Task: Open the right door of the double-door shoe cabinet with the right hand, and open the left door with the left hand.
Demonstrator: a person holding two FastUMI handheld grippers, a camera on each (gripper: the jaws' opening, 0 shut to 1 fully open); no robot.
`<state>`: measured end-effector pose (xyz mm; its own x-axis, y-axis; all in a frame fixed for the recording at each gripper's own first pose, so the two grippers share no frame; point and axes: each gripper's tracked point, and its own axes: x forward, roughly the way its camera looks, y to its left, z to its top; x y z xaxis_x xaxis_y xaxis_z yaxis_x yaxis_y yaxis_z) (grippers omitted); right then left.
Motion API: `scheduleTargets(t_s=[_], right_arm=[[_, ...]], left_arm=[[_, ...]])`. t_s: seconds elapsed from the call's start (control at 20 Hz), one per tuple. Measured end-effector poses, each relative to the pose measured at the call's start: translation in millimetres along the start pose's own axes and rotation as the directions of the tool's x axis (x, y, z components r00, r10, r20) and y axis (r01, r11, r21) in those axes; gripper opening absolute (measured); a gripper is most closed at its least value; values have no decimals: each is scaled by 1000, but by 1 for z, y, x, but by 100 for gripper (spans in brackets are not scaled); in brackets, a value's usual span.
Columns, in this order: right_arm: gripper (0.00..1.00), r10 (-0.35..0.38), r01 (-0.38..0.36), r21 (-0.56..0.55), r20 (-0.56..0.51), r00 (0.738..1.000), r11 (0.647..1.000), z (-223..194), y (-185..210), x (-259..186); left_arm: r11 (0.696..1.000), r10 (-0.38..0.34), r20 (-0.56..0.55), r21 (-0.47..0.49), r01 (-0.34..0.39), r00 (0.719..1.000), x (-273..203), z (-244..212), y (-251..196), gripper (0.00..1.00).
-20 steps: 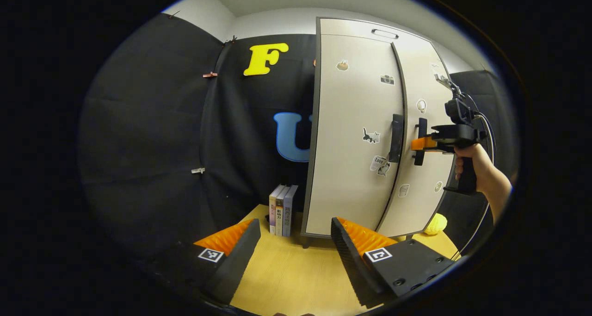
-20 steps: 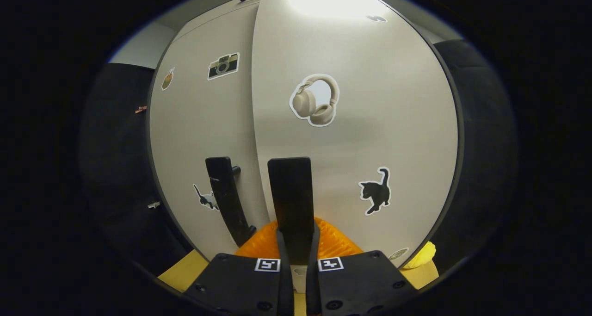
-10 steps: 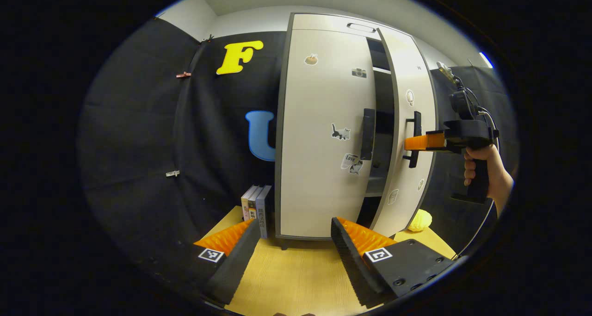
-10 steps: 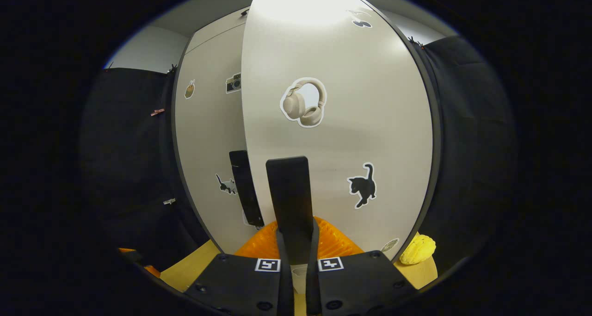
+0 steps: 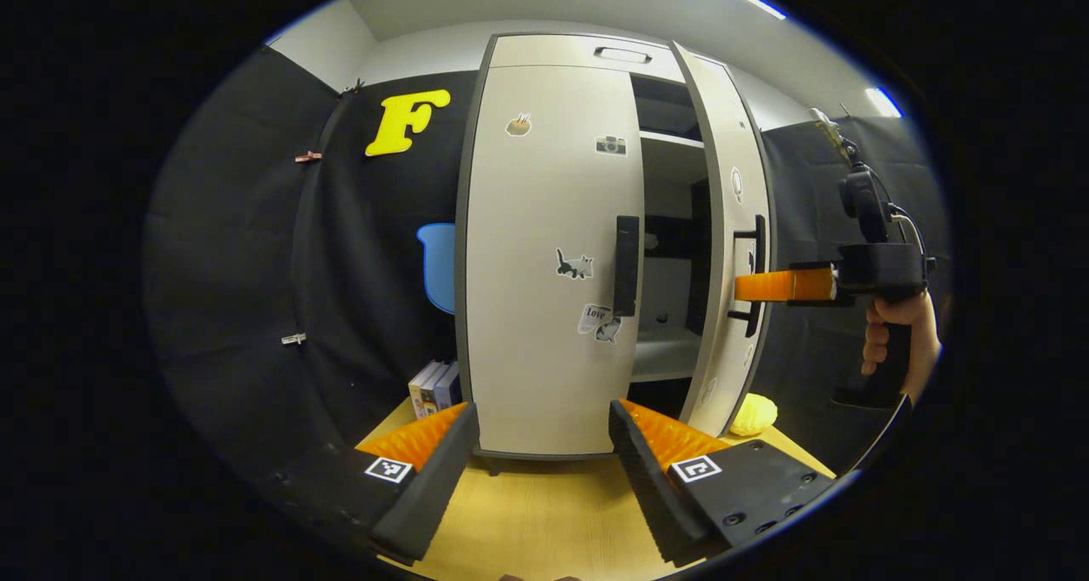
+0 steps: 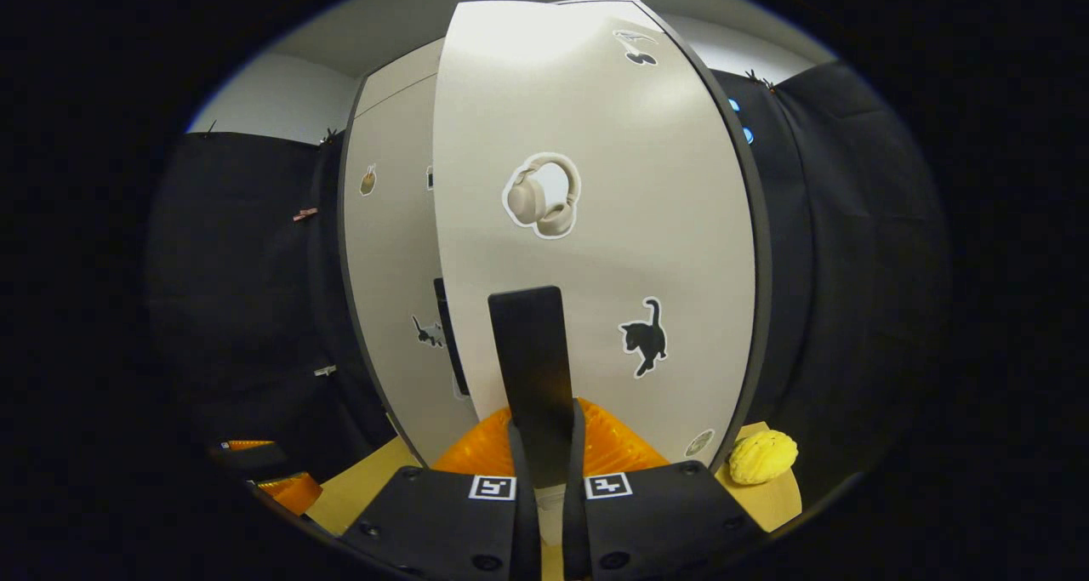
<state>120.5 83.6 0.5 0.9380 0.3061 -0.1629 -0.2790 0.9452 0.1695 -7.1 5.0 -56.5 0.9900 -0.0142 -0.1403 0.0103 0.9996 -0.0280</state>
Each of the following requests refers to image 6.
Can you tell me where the beige camera-sticker cabinet door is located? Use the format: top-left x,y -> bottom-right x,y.
340,75 -> 482,467

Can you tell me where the black handle of camera-sticker door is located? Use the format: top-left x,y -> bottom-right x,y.
433,277 -> 470,397

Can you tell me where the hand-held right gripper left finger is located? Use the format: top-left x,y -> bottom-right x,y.
340,407 -> 543,581

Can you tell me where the yellow bumpy toy fruit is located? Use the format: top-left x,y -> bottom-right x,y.
729,430 -> 799,486

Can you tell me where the black backdrop cloth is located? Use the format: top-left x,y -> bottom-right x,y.
145,58 -> 949,514

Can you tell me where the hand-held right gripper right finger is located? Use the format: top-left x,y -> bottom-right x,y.
562,398 -> 767,581

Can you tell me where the beige headphone-sticker cabinet door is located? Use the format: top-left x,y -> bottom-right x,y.
432,0 -> 773,480

